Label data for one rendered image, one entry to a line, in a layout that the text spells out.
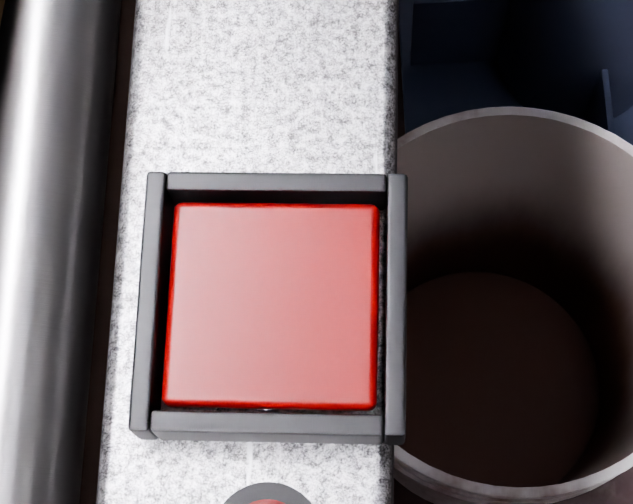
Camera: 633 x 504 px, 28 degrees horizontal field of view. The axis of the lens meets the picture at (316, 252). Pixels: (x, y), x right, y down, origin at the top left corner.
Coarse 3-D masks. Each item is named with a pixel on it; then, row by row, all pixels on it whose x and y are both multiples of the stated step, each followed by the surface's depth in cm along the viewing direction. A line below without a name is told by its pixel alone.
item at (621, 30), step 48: (432, 0) 124; (480, 0) 124; (528, 0) 117; (576, 0) 110; (624, 0) 108; (432, 48) 134; (480, 48) 134; (528, 48) 124; (576, 48) 118; (624, 48) 117; (432, 96) 137; (480, 96) 136; (528, 96) 133; (576, 96) 128; (624, 96) 129
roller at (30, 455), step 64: (64, 0) 40; (0, 64) 39; (64, 64) 39; (0, 128) 39; (64, 128) 39; (0, 192) 38; (64, 192) 38; (0, 256) 37; (64, 256) 38; (0, 320) 37; (64, 320) 37; (0, 384) 36; (64, 384) 37; (0, 448) 36; (64, 448) 36
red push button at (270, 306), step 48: (192, 240) 36; (240, 240) 36; (288, 240) 36; (336, 240) 36; (192, 288) 36; (240, 288) 36; (288, 288) 36; (336, 288) 35; (192, 336) 35; (240, 336) 35; (288, 336) 35; (336, 336) 35; (192, 384) 35; (240, 384) 35; (288, 384) 35; (336, 384) 35
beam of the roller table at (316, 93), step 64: (192, 0) 40; (256, 0) 40; (320, 0) 40; (384, 0) 40; (192, 64) 39; (256, 64) 39; (320, 64) 39; (384, 64) 39; (128, 128) 39; (192, 128) 39; (256, 128) 39; (320, 128) 38; (384, 128) 38; (128, 192) 38; (128, 256) 38; (384, 256) 37; (128, 320) 37; (384, 320) 37; (128, 384) 36; (128, 448) 36; (192, 448) 36; (256, 448) 36; (320, 448) 36; (384, 448) 36
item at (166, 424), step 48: (192, 192) 36; (240, 192) 36; (288, 192) 36; (336, 192) 36; (384, 192) 36; (144, 240) 36; (144, 288) 35; (144, 336) 35; (144, 384) 35; (384, 384) 34; (144, 432) 34; (192, 432) 34; (240, 432) 34; (288, 432) 34; (336, 432) 34; (384, 432) 34
